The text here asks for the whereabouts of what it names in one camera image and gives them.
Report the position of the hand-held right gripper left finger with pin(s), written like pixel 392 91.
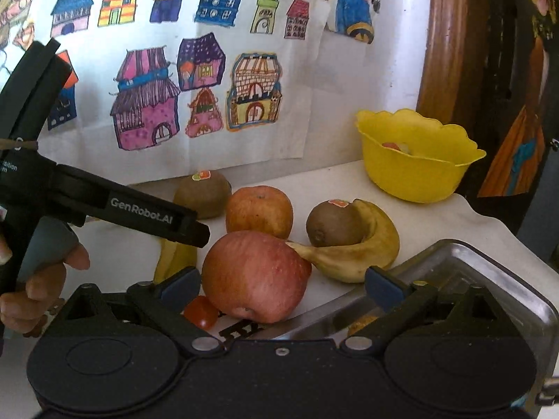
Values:
pixel 183 284

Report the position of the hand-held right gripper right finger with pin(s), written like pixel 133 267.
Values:
pixel 380 284

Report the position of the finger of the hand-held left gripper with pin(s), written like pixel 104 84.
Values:
pixel 139 209
pixel 37 91

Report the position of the yellow banana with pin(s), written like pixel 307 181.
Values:
pixel 375 251
pixel 170 258

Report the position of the brown kiwi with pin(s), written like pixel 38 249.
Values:
pixel 332 225
pixel 205 196

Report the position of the large red apple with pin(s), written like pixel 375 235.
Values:
pixel 255 275

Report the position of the metal tray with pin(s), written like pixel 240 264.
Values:
pixel 458 262

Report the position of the small orange-red apple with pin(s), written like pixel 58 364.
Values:
pixel 260 211

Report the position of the person's left hand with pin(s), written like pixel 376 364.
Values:
pixel 39 301

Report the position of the red cherry tomato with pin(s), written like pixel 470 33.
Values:
pixel 201 313

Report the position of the black table sticker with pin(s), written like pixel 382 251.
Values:
pixel 238 331

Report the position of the yellow scalloped plastic bowl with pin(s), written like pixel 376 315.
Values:
pixel 410 179

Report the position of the house drawing poster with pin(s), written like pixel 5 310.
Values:
pixel 144 30

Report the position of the pale red fruit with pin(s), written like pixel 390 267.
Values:
pixel 393 146

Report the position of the dark figure poster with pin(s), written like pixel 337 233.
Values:
pixel 533 96

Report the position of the cartoon animal poster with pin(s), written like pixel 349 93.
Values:
pixel 349 8

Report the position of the curved wooden frame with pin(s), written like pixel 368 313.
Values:
pixel 445 30

